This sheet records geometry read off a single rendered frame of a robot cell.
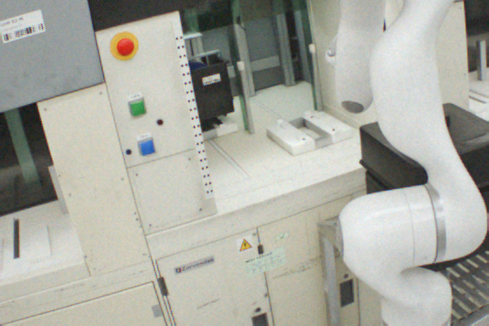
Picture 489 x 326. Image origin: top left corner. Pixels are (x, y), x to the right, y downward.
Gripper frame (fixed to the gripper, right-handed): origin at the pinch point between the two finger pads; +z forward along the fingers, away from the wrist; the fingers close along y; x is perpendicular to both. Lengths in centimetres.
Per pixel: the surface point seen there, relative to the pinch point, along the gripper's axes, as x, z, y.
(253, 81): 20, 4, 118
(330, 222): 36.7, 8.5, 22.7
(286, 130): 25, 0, 60
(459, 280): 25.8, 19.4, -19.6
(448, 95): -13.0, 24.2, 31.4
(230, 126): 36, -9, 78
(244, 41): 9, -11, 112
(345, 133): 15, 12, 49
